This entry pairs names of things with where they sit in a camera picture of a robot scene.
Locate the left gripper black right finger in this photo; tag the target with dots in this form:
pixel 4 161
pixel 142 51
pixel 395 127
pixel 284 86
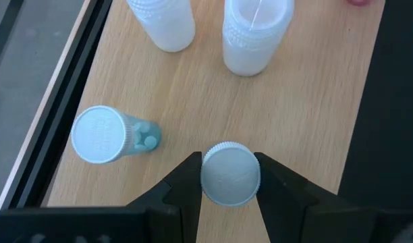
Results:
pixel 284 202

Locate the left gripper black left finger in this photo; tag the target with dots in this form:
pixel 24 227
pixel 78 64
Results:
pixel 183 202

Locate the blue pill bottle white pills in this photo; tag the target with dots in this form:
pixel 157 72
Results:
pixel 102 135

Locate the white opaque plastic bottle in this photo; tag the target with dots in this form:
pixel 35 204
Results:
pixel 166 23
pixel 253 47

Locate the black aluminium rig frame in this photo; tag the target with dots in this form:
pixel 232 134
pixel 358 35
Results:
pixel 59 111

